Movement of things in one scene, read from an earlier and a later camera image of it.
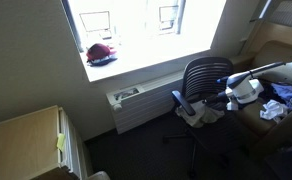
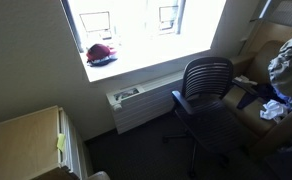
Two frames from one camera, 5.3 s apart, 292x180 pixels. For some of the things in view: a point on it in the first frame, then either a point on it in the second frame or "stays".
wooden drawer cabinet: (25, 147) stays
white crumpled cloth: (273, 109) stays
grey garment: (202, 116) to (288, 66)
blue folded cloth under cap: (102, 61) stays
